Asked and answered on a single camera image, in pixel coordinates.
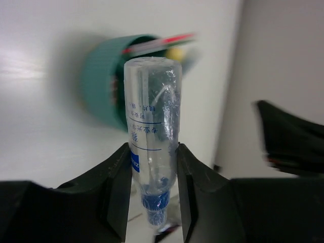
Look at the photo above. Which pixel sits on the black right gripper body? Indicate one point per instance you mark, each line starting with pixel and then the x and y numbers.
pixel 292 145

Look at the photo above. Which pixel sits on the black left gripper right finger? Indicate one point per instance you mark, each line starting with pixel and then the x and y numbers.
pixel 204 200

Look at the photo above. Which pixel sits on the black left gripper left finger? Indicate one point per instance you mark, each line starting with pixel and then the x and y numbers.
pixel 98 200

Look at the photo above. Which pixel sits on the clear spray bottle blue cap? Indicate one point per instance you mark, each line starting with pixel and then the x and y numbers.
pixel 153 99

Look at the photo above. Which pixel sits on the pink thin pen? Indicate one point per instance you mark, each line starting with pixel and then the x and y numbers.
pixel 159 44

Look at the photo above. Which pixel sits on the yellow highlighter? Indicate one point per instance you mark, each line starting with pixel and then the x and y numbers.
pixel 177 54

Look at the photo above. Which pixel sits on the teal round divided organizer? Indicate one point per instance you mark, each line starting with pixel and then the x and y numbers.
pixel 102 78

